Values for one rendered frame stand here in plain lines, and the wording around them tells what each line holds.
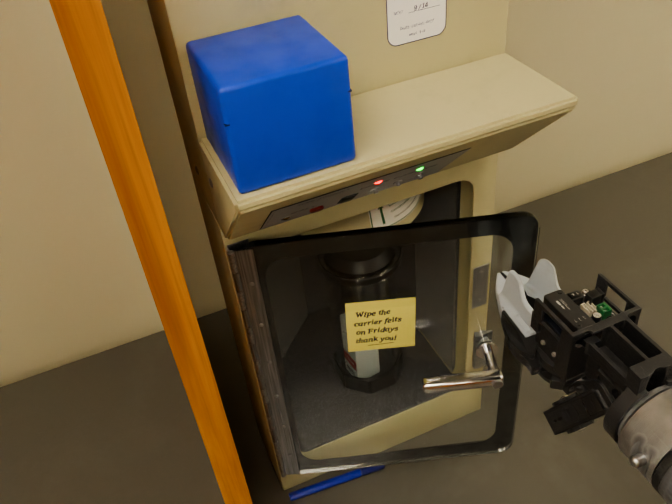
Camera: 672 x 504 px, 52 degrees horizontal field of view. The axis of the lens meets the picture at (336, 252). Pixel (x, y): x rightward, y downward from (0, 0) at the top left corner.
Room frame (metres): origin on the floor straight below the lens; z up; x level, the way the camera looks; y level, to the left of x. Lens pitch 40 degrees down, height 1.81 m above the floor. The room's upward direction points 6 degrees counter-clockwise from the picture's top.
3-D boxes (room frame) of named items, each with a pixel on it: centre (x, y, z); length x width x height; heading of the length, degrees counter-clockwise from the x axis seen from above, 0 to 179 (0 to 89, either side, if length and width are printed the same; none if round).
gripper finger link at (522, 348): (0.44, -0.18, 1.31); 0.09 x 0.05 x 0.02; 19
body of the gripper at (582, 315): (0.39, -0.22, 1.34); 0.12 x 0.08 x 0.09; 19
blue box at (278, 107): (0.51, 0.04, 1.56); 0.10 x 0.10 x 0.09; 19
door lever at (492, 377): (0.51, -0.13, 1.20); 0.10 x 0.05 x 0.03; 90
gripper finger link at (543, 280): (0.50, -0.20, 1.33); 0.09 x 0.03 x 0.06; 19
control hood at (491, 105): (0.54, -0.06, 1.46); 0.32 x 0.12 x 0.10; 109
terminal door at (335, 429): (0.54, -0.05, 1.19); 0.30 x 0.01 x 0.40; 90
